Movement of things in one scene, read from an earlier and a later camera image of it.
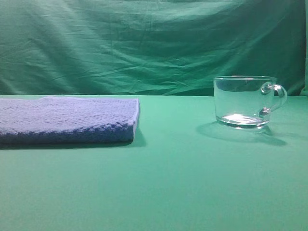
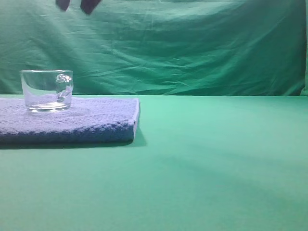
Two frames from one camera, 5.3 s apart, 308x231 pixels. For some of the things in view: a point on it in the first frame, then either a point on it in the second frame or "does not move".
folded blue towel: [54, 120] does not move
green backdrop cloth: [149, 47] does not move
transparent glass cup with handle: [247, 101] to [46, 91]
